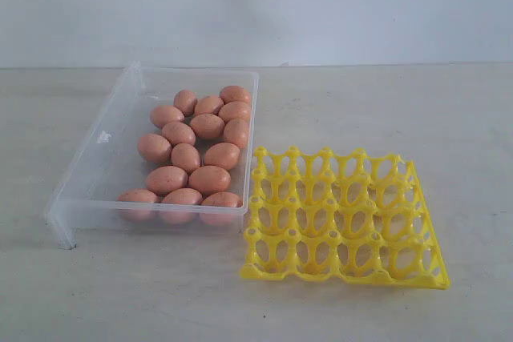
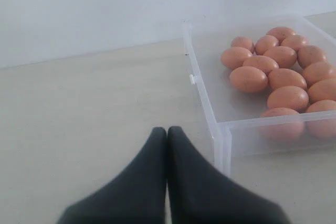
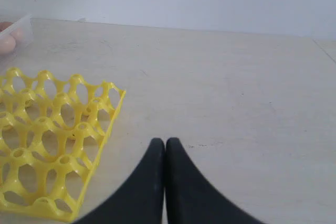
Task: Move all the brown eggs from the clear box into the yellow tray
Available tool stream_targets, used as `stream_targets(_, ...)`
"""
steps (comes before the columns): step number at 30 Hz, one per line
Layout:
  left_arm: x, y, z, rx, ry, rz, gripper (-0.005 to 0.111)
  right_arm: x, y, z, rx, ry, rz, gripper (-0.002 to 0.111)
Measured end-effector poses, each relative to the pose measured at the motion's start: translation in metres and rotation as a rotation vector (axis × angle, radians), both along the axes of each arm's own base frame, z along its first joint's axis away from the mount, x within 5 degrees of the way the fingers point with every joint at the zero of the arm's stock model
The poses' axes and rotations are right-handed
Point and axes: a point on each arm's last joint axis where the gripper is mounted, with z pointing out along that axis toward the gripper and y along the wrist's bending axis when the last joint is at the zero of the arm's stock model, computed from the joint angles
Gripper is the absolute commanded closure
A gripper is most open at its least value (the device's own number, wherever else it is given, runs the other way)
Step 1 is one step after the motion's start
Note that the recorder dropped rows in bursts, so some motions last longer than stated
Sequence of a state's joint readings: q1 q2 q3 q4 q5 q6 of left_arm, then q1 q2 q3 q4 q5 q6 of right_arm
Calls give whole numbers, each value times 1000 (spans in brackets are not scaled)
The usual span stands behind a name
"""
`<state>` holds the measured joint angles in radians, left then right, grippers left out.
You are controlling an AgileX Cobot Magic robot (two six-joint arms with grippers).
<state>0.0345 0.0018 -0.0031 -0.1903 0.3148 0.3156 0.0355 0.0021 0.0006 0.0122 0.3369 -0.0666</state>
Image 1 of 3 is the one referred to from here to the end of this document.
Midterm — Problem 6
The brown egg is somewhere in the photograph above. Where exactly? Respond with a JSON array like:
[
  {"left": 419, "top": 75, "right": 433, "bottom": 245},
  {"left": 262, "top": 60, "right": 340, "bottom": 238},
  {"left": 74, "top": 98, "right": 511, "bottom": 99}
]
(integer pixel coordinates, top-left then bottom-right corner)
[
  {"left": 189, "top": 114, "right": 224, "bottom": 140},
  {"left": 161, "top": 121, "right": 196, "bottom": 146},
  {"left": 218, "top": 101, "right": 251, "bottom": 123},
  {"left": 116, "top": 188, "right": 161, "bottom": 223},
  {"left": 171, "top": 143, "right": 201, "bottom": 174},
  {"left": 200, "top": 191, "right": 242, "bottom": 226},
  {"left": 219, "top": 85, "right": 252, "bottom": 105},
  {"left": 223, "top": 119, "right": 249, "bottom": 149},
  {"left": 188, "top": 166, "right": 231, "bottom": 195},
  {"left": 194, "top": 95, "right": 224, "bottom": 115},
  {"left": 146, "top": 166, "right": 188, "bottom": 196},
  {"left": 204, "top": 143, "right": 240, "bottom": 171},
  {"left": 150, "top": 105, "right": 185, "bottom": 129},
  {"left": 173, "top": 90, "right": 198, "bottom": 117},
  {"left": 159, "top": 187, "right": 203, "bottom": 225},
  {"left": 137, "top": 133, "right": 172, "bottom": 164}
]

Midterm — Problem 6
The clear plastic container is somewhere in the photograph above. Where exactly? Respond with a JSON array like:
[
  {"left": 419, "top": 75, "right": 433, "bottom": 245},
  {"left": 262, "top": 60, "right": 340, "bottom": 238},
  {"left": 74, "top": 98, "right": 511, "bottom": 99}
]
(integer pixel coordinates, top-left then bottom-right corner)
[{"left": 45, "top": 62, "right": 259, "bottom": 249}]

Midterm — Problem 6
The yellow plastic egg tray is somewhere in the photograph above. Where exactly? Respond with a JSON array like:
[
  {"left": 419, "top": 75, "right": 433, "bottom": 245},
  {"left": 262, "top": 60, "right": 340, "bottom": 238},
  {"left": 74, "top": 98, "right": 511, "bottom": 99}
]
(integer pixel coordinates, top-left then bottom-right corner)
[{"left": 240, "top": 147, "right": 450, "bottom": 289}]

